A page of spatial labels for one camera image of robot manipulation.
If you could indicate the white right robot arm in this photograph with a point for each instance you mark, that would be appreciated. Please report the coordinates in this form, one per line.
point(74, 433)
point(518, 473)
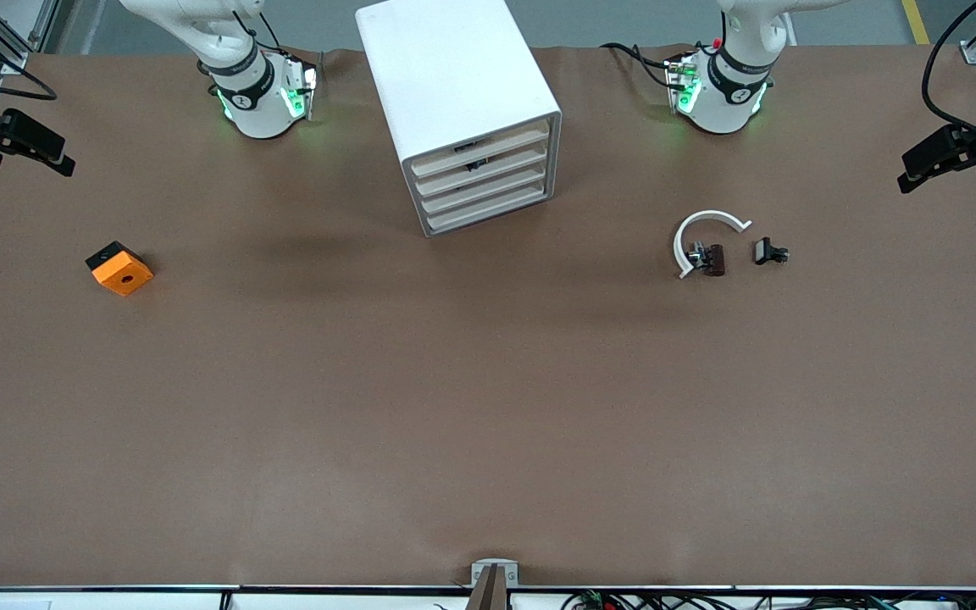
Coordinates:
point(255, 110)

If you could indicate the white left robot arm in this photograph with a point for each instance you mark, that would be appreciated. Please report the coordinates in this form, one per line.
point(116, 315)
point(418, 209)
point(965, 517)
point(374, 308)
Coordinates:
point(721, 106)

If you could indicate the orange black square box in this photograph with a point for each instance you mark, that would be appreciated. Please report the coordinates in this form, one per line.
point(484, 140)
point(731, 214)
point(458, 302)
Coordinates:
point(122, 273)

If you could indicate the black small clip part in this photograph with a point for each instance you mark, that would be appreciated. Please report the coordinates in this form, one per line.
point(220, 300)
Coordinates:
point(766, 251)

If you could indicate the white curved plastic part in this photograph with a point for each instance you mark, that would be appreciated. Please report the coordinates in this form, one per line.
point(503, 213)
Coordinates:
point(700, 219)

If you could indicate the brown small connector block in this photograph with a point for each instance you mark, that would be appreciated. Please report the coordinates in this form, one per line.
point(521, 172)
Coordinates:
point(713, 259)

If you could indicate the brown table mat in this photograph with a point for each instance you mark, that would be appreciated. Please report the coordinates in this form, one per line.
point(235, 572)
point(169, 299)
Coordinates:
point(488, 407)

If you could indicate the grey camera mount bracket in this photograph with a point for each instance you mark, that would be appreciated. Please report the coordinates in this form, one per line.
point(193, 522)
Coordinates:
point(494, 580)

